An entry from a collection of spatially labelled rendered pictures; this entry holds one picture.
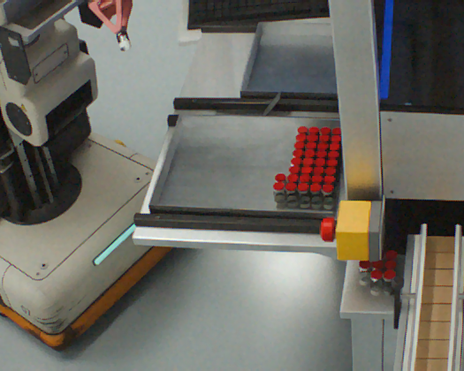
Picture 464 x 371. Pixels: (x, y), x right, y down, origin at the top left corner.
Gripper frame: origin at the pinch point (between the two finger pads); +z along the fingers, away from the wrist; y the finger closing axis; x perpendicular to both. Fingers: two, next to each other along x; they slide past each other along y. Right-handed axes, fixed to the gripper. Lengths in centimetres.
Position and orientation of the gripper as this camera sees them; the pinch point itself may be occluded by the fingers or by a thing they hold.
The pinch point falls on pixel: (118, 31)
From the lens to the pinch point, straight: 183.6
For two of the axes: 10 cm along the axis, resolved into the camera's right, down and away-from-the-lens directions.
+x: -9.0, 3.9, 1.8
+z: 3.2, 8.9, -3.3
